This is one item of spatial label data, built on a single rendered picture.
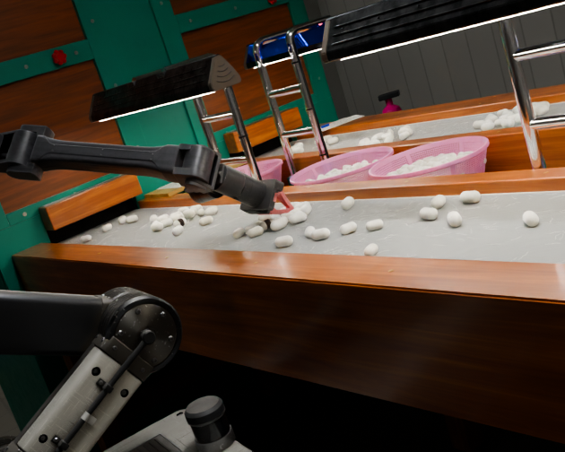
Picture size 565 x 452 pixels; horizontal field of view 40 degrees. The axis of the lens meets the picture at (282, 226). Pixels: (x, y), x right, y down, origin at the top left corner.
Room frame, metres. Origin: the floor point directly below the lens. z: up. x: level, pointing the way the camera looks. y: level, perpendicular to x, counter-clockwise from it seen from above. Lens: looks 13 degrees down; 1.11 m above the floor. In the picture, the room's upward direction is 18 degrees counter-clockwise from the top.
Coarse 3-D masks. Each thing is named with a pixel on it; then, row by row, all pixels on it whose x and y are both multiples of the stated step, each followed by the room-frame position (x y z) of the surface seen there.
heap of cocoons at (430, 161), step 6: (432, 156) 1.75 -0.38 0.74; (438, 156) 1.73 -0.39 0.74; (444, 156) 1.70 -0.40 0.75; (450, 156) 1.71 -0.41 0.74; (462, 156) 1.65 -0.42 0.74; (414, 162) 1.74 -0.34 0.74; (420, 162) 1.74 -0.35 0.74; (426, 162) 1.71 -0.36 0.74; (432, 162) 1.68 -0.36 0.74; (438, 162) 1.65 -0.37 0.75; (444, 162) 1.66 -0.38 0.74; (402, 168) 1.73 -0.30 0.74; (408, 168) 1.73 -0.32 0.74; (414, 168) 1.70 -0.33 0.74; (420, 168) 1.67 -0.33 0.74; (426, 168) 1.66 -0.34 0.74; (390, 174) 1.71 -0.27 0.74; (396, 174) 1.72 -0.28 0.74; (426, 174) 1.59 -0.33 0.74
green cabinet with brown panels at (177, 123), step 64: (0, 0) 2.27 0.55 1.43; (64, 0) 2.38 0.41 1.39; (128, 0) 2.49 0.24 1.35; (192, 0) 2.63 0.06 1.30; (256, 0) 2.77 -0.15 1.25; (0, 64) 2.22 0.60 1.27; (64, 64) 2.32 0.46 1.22; (128, 64) 2.45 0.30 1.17; (320, 64) 2.89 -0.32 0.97; (0, 128) 2.19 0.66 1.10; (64, 128) 2.29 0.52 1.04; (128, 128) 2.40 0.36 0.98; (192, 128) 2.53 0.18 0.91; (0, 192) 2.15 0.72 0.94; (64, 192) 2.24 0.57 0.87
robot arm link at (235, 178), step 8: (224, 168) 1.52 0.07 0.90; (232, 168) 1.53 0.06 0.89; (224, 176) 1.51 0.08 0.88; (232, 176) 1.51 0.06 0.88; (240, 176) 1.53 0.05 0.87; (216, 184) 1.51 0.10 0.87; (224, 184) 1.50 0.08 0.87; (232, 184) 1.51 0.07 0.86; (240, 184) 1.52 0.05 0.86; (216, 192) 1.55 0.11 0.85; (224, 192) 1.52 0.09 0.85; (232, 192) 1.52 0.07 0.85; (240, 192) 1.52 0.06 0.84
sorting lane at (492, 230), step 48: (528, 192) 1.24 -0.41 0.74; (96, 240) 2.06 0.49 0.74; (144, 240) 1.86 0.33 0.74; (192, 240) 1.69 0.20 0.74; (240, 240) 1.55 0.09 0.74; (336, 240) 1.32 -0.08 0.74; (384, 240) 1.23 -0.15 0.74; (432, 240) 1.15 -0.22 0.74; (480, 240) 1.08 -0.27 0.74; (528, 240) 1.02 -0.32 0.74
